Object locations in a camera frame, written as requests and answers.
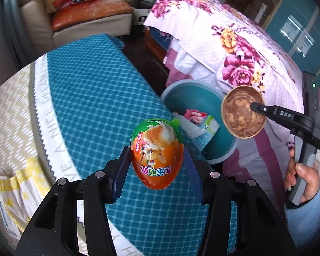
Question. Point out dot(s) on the grey-blue curtain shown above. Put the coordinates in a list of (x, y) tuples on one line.
[(12, 32)]

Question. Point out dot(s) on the white and teal packet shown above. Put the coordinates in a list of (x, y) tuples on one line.
[(208, 128)]

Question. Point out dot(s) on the person's right forearm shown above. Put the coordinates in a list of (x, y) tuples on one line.
[(309, 218)]

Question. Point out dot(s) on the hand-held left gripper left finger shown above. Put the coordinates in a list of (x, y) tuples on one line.
[(121, 173)]

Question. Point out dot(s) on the pink floral quilt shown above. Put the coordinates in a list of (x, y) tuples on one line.
[(202, 18)]

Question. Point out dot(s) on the pink and white bed sheet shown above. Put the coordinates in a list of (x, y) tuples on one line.
[(250, 165)]

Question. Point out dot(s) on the orange seat cushion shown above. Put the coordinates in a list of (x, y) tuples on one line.
[(90, 13)]

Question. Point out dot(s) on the person's right hand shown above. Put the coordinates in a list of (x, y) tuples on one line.
[(309, 178)]

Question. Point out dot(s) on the yellow and white plastic bag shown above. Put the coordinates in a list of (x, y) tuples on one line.
[(13, 192)]

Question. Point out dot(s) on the orange egg-shaped toy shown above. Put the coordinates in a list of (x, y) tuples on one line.
[(154, 154)]

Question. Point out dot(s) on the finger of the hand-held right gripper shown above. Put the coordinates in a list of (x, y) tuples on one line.
[(282, 116)]

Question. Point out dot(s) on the cream leather sofa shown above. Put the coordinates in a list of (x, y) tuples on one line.
[(37, 21)]

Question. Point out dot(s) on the brown wooden bed frame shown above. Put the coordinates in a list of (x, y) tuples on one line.
[(154, 45)]

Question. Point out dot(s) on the pink and red snack packet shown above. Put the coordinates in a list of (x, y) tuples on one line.
[(194, 115)]

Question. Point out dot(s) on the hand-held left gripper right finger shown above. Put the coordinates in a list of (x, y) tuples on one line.
[(193, 176)]

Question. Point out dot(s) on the brown round bowl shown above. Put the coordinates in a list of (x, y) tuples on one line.
[(240, 112)]

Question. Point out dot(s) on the teal plastic trash bin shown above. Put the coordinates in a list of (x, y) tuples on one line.
[(202, 96)]

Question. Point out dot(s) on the teal wardrobe with glass doors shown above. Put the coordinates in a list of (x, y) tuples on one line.
[(296, 32)]

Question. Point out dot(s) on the beige patterned mattress cover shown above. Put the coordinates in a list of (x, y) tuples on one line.
[(13, 112)]

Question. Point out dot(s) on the blue checkered blanket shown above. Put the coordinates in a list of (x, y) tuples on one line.
[(96, 98)]

